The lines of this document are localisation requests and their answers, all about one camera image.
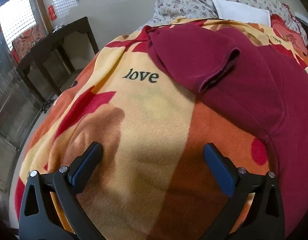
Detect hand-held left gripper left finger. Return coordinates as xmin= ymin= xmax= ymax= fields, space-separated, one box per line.
xmin=19 ymin=141 xmax=106 ymax=240

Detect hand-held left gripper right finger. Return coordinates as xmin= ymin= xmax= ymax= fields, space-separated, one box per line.
xmin=203 ymin=142 xmax=285 ymax=240

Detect maroon t-shirt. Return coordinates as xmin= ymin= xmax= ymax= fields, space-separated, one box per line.
xmin=146 ymin=21 xmax=308 ymax=240

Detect dark shoes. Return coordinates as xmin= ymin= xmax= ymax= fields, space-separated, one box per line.
xmin=40 ymin=99 xmax=56 ymax=114

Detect printed red orange blanket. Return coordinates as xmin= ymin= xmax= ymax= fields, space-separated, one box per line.
xmin=14 ymin=17 xmax=308 ymax=240

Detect dark wooden table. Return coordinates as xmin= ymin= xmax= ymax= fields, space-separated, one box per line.
xmin=16 ymin=17 xmax=99 ymax=103

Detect red printed boxes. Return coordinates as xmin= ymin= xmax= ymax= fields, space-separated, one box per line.
xmin=12 ymin=25 xmax=48 ymax=60

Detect red heart cushion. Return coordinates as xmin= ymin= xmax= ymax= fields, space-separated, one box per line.
xmin=270 ymin=14 xmax=308 ymax=55

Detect white pillow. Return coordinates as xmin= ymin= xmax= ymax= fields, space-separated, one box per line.
xmin=212 ymin=0 xmax=271 ymax=27

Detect bright barred window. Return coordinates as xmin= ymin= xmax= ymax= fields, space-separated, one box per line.
xmin=0 ymin=2 xmax=37 ymax=45

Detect floral quilt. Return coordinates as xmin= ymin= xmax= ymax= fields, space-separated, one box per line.
xmin=151 ymin=0 xmax=308 ymax=43

